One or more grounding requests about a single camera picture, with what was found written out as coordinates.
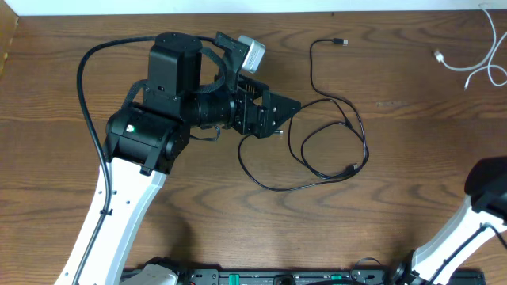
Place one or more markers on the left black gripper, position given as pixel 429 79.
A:
pixel 245 109

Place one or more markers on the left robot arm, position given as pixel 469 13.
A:
pixel 192 81

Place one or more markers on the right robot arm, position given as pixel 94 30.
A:
pixel 481 216

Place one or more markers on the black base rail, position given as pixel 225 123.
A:
pixel 166 271

